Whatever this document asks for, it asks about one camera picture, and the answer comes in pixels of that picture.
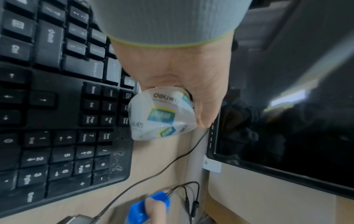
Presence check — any person's left hand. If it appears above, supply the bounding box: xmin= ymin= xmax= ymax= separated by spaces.
xmin=110 ymin=30 xmax=236 ymax=130

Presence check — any white plastic-wrapped packet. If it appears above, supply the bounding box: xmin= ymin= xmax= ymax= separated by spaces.
xmin=128 ymin=86 xmax=198 ymax=141

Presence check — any blue plastic object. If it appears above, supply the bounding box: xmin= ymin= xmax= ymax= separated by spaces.
xmin=128 ymin=191 xmax=172 ymax=224

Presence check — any person's left forearm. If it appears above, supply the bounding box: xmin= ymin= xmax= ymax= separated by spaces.
xmin=89 ymin=0 xmax=253 ymax=48

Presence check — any black computer keyboard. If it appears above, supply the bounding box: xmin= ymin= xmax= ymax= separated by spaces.
xmin=0 ymin=0 xmax=140 ymax=219

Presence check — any black computer monitor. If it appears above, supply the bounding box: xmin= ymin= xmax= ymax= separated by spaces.
xmin=206 ymin=0 xmax=354 ymax=200

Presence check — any grey device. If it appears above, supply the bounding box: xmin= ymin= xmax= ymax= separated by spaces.
xmin=56 ymin=214 xmax=98 ymax=224

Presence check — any thin black cable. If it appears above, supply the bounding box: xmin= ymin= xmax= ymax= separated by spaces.
xmin=94 ymin=127 xmax=209 ymax=220

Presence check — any black split cable with connector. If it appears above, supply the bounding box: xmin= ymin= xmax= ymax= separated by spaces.
xmin=165 ymin=181 xmax=201 ymax=219

